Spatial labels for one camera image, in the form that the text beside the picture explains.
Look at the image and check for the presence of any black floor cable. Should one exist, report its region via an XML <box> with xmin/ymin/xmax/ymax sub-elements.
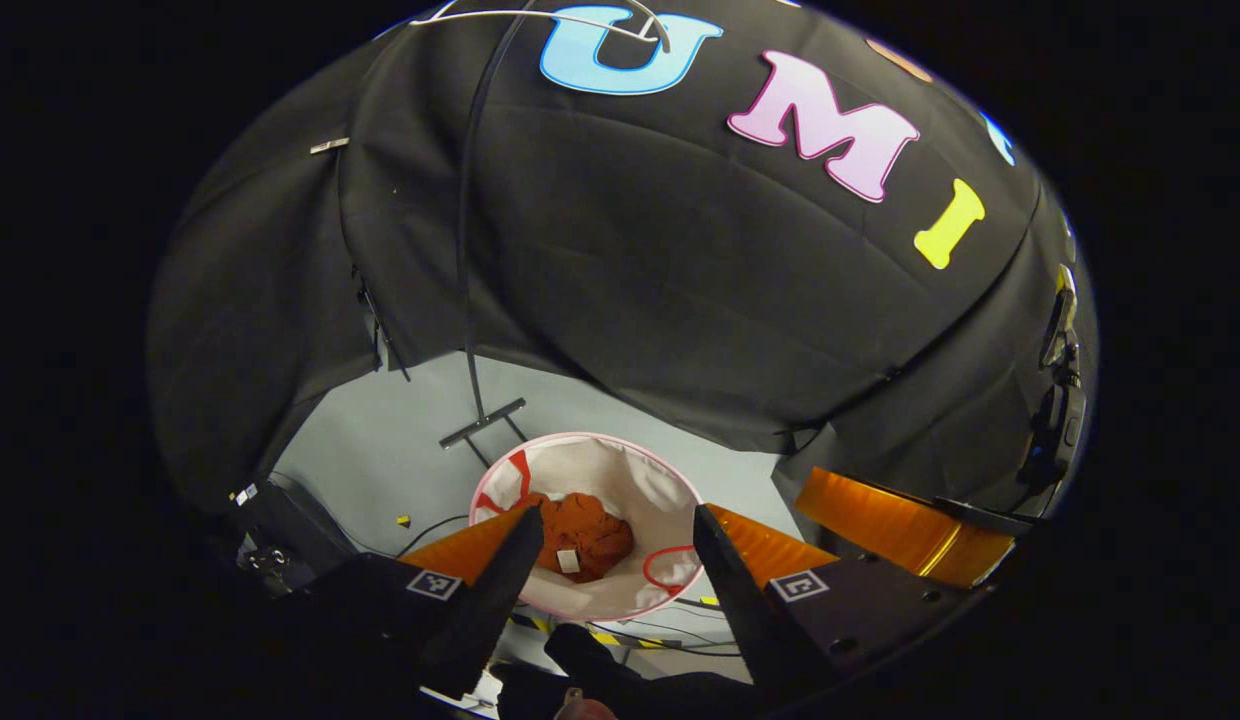
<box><xmin>395</xmin><ymin>514</ymin><xmax>471</xmax><ymax>558</ymax></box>

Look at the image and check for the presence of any black backdrop cloth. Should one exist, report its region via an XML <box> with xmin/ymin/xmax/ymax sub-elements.
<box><xmin>145</xmin><ymin>0</ymin><xmax>1096</xmax><ymax>511</ymax></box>

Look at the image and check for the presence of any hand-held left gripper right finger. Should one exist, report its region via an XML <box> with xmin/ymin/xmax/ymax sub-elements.
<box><xmin>692</xmin><ymin>503</ymin><xmax>981</xmax><ymax>701</ymax></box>

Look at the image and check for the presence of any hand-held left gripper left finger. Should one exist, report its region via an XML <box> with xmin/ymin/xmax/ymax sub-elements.
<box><xmin>310</xmin><ymin>503</ymin><xmax>546</xmax><ymax>701</ymax></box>

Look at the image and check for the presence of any empty white hanger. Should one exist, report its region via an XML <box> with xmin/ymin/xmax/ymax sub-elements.
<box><xmin>410</xmin><ymin>0</ymin><xmax>673</xmax><ymax>53</ymax></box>

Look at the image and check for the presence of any white round laundry hamper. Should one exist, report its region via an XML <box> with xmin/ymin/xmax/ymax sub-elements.
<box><xmin>468</xmin><ymin>432</ymin><xmax>705</xmax><ymax>623</ymax></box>

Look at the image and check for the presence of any black clothes rack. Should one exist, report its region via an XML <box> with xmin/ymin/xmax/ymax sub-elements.
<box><xmin>438</xmin><ymin>0</ymin><xmax>541</xmax><ymax>471</ymax></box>

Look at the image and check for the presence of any orange corduroy jacket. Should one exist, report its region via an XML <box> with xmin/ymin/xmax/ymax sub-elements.
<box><xmin>520</xmin><ymin>490</ymin><xmax>636</xmax><ymax>584</ymax></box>

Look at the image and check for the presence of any dark floor equipment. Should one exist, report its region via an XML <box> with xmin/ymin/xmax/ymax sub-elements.
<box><xmin>225</xmin><ymin>478</ymin><xmax>366</xmax><ymax>606</ymax></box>

